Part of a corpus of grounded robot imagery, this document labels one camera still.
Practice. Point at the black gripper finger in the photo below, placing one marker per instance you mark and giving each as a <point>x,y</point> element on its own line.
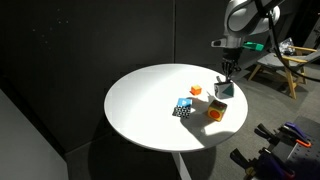
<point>232,70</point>
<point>225,70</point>

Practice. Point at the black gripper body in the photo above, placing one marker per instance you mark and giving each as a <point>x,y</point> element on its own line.
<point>230,55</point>

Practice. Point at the black white teal toy cube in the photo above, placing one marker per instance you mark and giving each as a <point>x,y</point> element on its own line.
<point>224,90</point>

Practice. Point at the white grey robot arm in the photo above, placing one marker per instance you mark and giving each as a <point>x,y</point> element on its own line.
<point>248,20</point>

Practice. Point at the small orange toy cube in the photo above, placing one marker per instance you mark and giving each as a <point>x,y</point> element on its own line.
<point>196,90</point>

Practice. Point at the blue checker pattern toy cube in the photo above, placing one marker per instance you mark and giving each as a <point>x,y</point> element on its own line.
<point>182,108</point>

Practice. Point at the wooden armchair grey cushion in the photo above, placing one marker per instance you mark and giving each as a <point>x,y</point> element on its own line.
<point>293,63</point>

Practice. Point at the purple orange bar clamp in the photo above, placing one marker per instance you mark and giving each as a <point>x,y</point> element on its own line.
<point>289,133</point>
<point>263,163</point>

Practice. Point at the blue orange clamps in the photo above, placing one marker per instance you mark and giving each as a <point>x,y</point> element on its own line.
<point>305,160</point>

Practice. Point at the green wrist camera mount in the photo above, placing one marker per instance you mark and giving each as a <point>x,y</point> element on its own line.
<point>253,46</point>

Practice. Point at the white table pedestal base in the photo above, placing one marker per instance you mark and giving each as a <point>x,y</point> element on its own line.
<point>181,166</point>

